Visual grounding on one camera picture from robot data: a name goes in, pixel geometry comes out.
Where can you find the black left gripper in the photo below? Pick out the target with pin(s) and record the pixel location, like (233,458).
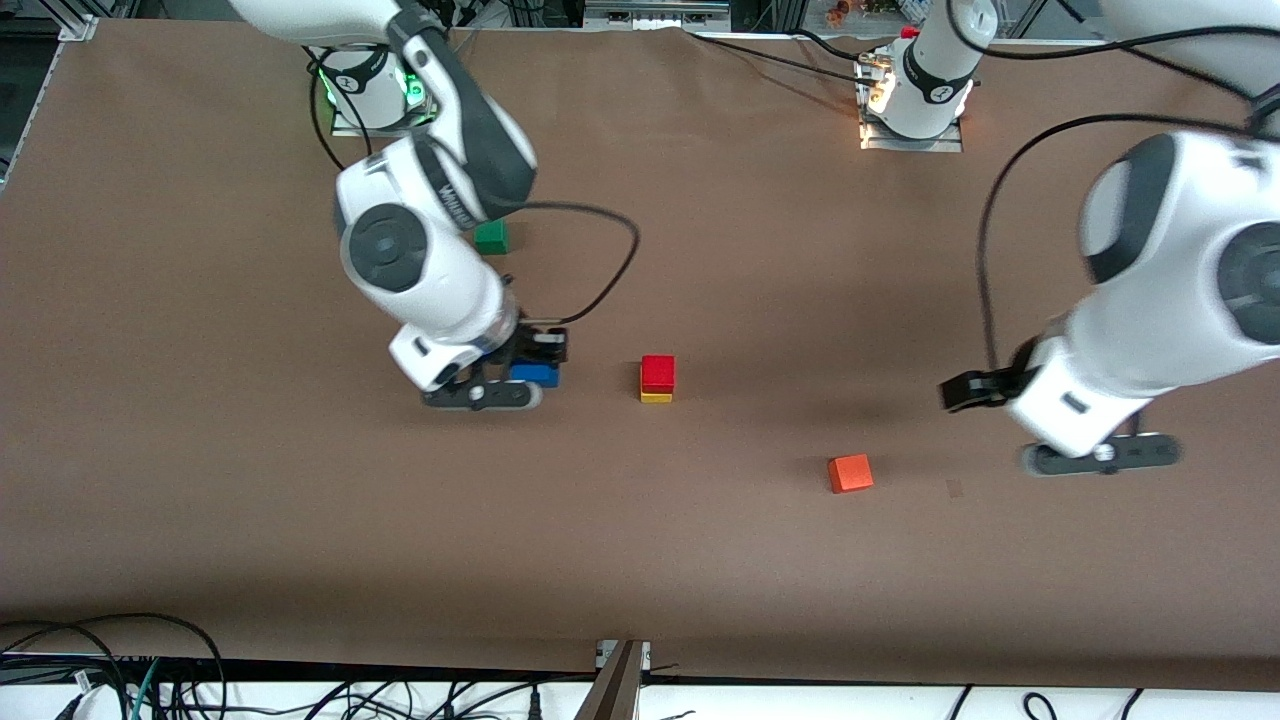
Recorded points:
(1006,383)

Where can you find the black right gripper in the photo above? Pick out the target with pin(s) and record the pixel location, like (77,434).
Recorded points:
(527,346)

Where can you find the blue cube block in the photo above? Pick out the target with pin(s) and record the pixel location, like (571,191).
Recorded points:
(535,375)

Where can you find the red cube block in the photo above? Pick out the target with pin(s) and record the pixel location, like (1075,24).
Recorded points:
(658,373)

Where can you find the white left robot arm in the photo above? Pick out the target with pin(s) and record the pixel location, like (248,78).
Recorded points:
(1170,300)

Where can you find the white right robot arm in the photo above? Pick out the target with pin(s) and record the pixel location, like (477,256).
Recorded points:
(420,270)

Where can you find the green cube block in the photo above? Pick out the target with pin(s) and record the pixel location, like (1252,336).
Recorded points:
(492,241)

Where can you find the orange cube block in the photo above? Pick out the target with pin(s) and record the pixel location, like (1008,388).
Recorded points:
(850,473)

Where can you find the brown paper table cover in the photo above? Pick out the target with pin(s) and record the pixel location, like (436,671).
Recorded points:
(640,560)

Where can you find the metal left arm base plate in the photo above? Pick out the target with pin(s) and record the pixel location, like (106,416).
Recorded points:
(950,142)

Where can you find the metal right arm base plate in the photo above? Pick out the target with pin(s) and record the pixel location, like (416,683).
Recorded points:
(350,128)

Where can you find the metal bracket post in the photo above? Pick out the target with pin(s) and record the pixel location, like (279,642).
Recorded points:
(618,685)

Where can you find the silver aluminium rail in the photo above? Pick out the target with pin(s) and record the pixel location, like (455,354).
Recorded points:
(655,10)

